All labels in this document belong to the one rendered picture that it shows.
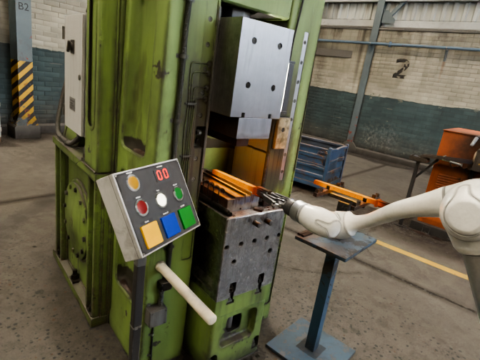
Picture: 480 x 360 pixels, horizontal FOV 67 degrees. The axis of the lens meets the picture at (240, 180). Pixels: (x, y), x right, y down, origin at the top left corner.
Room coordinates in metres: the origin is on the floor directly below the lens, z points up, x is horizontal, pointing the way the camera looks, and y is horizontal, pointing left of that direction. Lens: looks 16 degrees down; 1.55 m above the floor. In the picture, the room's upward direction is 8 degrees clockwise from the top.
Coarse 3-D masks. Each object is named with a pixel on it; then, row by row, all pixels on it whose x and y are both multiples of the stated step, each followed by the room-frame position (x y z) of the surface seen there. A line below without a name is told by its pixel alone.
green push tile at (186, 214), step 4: (184, 208) 1.25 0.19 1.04; (188, 208) 1.27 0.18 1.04; (180, 212) 1.22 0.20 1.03; (184, 212) 1.24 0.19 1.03; (188, 212) 1.26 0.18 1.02; (192, 212) 1.28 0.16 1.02; (180, 216) 1.22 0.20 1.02; (184, 216) 1.23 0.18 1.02; (188, 216) 1.25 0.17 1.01; (192, 216) 1.27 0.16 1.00; (184, 220) 1.22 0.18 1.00; (188, 220) 1.24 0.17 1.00; (192, 220) 1.26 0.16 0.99; (184, 224) 1.21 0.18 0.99; (188, 224) 1.23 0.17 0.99; (192, 224) 1.25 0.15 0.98; (184, 228) 1.21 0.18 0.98
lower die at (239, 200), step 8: (208, 176) 1.87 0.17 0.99; (216, 184) 1.75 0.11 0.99; (224, 184) 1.76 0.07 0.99; (216, 192) 1.66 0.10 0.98; (232, 192) 1.67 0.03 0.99; (240, 192) 1.66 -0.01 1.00; (216, 200) 1.64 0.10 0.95; (224, 200) 1.59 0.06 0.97; (232, 200) 1.59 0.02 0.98; (240, 200) 1.63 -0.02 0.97; (248, 200) 1.66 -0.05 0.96; (256, 200) 1.70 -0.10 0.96; (232, 208) 1.60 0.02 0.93; (248, 208) 1.67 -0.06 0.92
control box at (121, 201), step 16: (176, 160) 1.35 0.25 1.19; (112, 176) 1.05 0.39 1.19; (128, 176) 1.10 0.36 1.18; (144, 176) 1.16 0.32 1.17; (160, 176) 1.23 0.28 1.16; (176, 176) 1.31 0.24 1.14; (112, 192) 1.05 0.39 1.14; (128, 192) 1.07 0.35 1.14; (144, 192) 1.13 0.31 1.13; (160, 192) 1.19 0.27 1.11; (112, 208) 1.05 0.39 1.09; (128, 208) 1.04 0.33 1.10; (160, 208) 1.16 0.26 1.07; (176, 208) 1.23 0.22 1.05; (192, 208) 1.30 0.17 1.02; (112, 224) 1.05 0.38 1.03; (128, 224) 1.02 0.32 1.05; (144, 224) 1.06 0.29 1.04; (160, 224) 1.12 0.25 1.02; (128, 240) 1.02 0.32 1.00; (128, 256) 1.02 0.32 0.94; (144, 256) 1.01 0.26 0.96
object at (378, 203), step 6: (318, 180) 1.96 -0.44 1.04; (324, 186) 1.91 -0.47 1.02; (336, 186) 1.88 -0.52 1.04; (342, 192) 1.84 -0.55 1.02; (348, 192) 1.82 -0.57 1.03; (354, 192) 1.82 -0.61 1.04; (360, 198) 1.77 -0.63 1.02; (366, 198) 1.75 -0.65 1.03; (372, 198) 1.76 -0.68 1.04; (378, 204) 1.72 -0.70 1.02; (384, 204) 1.70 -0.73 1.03
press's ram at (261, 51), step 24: (240, 24) 1.55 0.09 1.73; (264, 24) 1.62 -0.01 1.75; (240, 48) 1.55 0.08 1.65; (264, 48) 1.63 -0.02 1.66; (288, 48) 1.73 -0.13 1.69; (216, 72) 1.65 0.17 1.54; (240, 72) 1.56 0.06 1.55; (264, 72) 1.65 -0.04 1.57; (216, 96) 1.63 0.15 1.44; (240, 96) 1.57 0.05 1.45; (264, 96) 1.66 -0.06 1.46
